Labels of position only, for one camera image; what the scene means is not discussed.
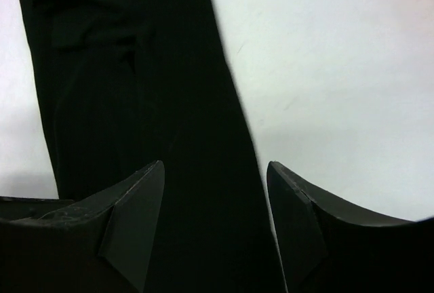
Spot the black t-shirt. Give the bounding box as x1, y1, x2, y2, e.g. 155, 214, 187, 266
20, 0, 285, 292

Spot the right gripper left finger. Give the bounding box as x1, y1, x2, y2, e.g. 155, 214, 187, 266
1, 161, 165, 293

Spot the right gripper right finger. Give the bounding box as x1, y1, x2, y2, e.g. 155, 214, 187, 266
267, 161, 433, 293

